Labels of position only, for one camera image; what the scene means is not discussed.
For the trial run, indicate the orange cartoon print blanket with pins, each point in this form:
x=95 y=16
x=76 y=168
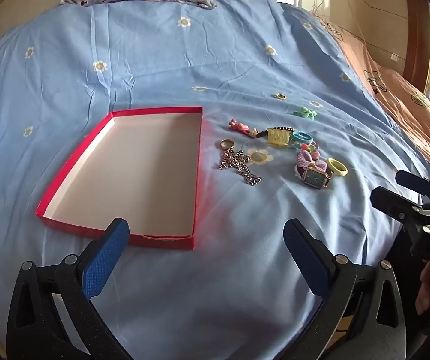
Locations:
x=398 y=97

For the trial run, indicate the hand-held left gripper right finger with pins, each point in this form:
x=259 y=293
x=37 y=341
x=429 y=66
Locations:
x=307 y=258

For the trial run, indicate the green bow hair clip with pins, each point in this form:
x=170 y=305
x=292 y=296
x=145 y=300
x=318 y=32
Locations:
x=307 y=113

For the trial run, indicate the pink heart hair clip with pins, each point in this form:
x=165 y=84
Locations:
x=237 y=125

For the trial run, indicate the white wall socket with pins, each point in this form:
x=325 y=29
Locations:
x=395 y=57

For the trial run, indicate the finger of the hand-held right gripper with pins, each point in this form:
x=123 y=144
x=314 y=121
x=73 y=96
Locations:
x=393 y=202
x=413 y=182

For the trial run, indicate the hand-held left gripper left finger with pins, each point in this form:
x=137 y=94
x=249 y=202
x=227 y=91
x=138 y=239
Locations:
x=104 y=258

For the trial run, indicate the yellow claw hair clip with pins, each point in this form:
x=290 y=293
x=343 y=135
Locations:
x=278 y=137

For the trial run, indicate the square gold wristwatch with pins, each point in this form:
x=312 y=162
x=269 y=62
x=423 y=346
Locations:
x=315 y=178

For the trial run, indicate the red shallow cardboard box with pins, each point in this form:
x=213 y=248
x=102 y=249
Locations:
x=132 y=168

